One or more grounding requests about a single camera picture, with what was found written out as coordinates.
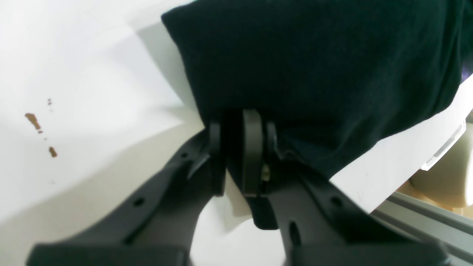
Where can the black printed T-shirt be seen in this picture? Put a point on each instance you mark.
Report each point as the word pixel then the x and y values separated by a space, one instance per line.
pixel 335 76

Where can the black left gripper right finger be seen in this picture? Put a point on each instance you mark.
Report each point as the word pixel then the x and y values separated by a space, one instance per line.
pixel 319 225

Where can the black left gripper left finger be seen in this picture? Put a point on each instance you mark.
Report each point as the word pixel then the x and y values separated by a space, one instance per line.
pixel 155 225

